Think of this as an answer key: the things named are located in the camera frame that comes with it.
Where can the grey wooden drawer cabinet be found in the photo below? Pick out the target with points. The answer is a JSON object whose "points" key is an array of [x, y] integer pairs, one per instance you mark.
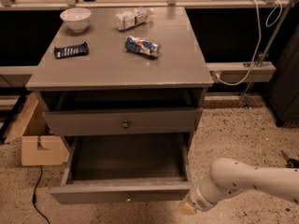
{"points": [[111, 77]]}

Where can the dark blue snack bar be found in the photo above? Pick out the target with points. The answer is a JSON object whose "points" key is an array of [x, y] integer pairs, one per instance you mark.
{"points": [[71, 51]]}

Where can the blue crumpled chip bag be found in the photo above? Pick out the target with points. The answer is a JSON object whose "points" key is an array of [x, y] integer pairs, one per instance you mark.
{"points": [[143, 46]]}

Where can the cardboard box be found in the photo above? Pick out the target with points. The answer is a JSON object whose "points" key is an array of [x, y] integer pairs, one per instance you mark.
{"points": [[38, 146]]}

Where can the white plastic bottle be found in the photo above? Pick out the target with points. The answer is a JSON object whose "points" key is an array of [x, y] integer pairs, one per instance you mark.
{"points": [[133, 17]]}

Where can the metal stand pole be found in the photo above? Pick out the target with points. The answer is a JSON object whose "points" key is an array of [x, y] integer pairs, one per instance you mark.
{"points": [[259, 60]]}

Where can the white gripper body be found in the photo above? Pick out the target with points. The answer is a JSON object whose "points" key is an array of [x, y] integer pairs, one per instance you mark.
{"points": [[199, 199]]}

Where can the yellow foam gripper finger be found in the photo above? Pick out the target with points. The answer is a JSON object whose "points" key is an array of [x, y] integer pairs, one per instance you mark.
{"points": [[186, 208]]}

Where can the grey drawer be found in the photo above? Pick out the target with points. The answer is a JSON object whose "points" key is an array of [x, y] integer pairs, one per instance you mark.
{"points": [[111, 122], [126, 168]]}

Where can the dark cabinet at right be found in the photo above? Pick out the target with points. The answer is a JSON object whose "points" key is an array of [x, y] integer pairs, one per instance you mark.
{"points": [[282, 91]]}

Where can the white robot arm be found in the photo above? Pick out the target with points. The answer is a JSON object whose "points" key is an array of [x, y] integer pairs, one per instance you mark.
{"points": [[227, 178]]}

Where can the grey top drawer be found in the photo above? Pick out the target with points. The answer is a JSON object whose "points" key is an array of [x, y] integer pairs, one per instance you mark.
{"points": [[111, 122]]}

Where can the white ceramic bowl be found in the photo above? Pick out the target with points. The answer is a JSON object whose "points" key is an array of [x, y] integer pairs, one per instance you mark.
{"points": [[76, 19]]}

